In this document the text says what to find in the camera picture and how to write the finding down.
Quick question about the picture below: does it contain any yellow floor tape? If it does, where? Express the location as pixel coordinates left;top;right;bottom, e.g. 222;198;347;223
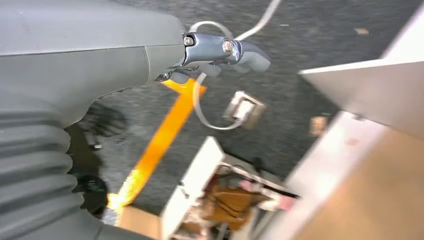
106;78;208;213

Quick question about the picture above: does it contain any brown cardboard clutter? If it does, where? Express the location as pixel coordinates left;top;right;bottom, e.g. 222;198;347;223
198;162;301;240

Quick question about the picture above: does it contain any white floor socket box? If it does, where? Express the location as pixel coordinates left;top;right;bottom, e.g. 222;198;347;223
223;91;268;130

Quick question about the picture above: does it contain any white desk counter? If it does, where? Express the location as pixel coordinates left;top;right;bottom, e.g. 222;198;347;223
298;1;424;140

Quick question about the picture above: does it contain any small brown scrap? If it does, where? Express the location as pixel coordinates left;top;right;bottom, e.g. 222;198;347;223
309;115;332;137

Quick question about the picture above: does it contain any white board panel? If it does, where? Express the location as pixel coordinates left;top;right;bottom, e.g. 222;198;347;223
160;136;226;240

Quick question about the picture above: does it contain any white floor cable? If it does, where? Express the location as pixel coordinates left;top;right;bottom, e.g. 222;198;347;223
188;0;282;131

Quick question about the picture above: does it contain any brown cardboard sheet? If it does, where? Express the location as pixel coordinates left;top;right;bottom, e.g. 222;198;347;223
117;205;163;240

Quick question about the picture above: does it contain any black machine part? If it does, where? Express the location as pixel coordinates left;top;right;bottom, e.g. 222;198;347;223
66;100;128;216

